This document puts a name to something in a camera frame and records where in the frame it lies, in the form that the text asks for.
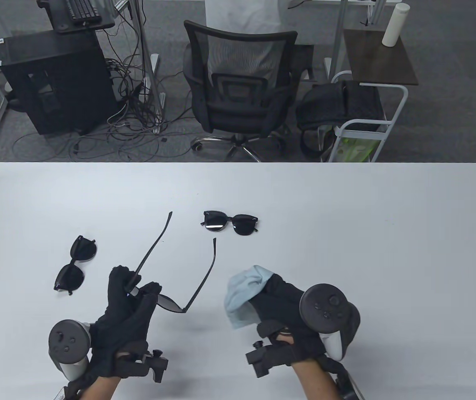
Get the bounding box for light blue cleaning cloth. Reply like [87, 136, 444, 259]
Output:
[224, 265, 274, 330]

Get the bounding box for dark brown side table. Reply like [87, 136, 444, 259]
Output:
[342, 28, 419, 86]

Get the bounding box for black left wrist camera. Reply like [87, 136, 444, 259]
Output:
[117, 348, 169, 383]

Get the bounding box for tangle of black cables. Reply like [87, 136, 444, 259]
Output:
[13, 0, 192, 161]

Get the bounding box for white metal desk frame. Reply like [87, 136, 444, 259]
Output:
[324, 0, 388, 82]

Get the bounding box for person's right forearm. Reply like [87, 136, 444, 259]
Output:
[292, 357, 339, 400]

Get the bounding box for black computer tower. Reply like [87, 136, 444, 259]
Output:
[0, 30, 115, 136]

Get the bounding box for grey and white controller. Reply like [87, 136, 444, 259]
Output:
[299, 284, 361, 361]
[48, 320, 92, 380]

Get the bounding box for black mesh office chair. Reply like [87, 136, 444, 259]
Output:
[183, 20, 316, 163]

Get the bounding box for white desk leg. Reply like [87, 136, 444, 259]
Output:
[130, 0, 167, 134]

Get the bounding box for person's right hand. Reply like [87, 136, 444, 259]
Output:
[249, 273, 326, 368]

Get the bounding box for green packet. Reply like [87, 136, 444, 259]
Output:
[338, 137, 382, 162]

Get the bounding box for black sunglasses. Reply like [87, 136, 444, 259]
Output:
[200, 210, 261, 237]
[125, 211, 217, 313]
[53, 235, 97, 296]

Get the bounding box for person's left hand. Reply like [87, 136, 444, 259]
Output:
[89, 266, 162, 379]

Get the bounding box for black keyboard tray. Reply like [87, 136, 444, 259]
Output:
[37, 0, 115, 34]

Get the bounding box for black keyboard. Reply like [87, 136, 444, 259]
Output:
[65, 0, 101, 20]

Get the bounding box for person's left forearm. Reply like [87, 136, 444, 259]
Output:
[82, 375, 120, 400]

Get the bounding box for black backpack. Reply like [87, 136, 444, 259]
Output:
[295, 80, 385, 159]

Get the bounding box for white cylindrical bottle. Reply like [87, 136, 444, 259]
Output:
[382, 2, 410, 47]

